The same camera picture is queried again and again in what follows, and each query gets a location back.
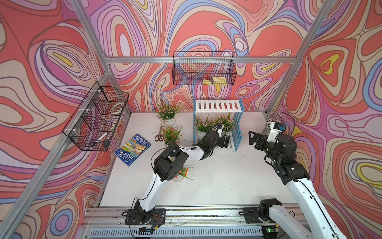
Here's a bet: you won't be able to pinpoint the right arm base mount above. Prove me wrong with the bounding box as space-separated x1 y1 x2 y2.
239 205 279 224

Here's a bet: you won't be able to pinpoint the red handled scissors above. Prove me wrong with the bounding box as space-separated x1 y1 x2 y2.
154 122 164 142

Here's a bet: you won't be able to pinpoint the pencil holder with pencils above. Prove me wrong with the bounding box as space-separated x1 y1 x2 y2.
267 118 280 127

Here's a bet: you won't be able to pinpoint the yellow sponge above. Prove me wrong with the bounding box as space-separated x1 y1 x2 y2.
202 77 228 86

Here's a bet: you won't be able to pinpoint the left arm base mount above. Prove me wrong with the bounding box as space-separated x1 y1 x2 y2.
121 208 166 226

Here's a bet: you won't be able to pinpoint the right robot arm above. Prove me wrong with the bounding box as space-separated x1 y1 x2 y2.
248 131 346 239

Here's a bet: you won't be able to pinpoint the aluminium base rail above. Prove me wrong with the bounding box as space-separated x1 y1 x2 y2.
74 204 335 239

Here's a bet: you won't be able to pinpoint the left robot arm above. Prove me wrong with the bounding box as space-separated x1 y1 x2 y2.
132 124 230 221

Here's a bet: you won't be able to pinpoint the orange flower pot front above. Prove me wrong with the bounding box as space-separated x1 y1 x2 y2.
173 166 194 182

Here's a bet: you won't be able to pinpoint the pink flower pot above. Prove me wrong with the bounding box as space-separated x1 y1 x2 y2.
194 115 215 142
156 105 180 126
215 113 237 134

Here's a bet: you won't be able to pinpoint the blue picture book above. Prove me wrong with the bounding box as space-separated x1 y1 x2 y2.
114 134 151 166

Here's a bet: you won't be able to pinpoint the pink flower pot back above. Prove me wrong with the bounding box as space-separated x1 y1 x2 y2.
156 105 180 126

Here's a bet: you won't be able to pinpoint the black wire basket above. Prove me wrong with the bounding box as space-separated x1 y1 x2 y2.
172 50 237 86
62 82 129 151

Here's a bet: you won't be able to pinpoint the black wire basket left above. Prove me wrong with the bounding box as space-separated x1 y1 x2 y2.
62 82 129 151

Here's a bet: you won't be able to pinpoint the white marker pen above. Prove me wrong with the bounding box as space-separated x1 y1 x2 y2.
91 132 108 147

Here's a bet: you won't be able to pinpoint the blue white slatted rack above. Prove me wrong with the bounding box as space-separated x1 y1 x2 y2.
193 100 244 151

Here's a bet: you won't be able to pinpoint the red flower pot middle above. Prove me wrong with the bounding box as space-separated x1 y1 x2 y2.
162 124 185 146

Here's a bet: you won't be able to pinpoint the clear tape roll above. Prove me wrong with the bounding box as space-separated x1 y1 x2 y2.
108 102 124 116

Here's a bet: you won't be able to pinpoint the black wire basket back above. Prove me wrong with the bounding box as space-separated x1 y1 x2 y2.
172 50 237 86

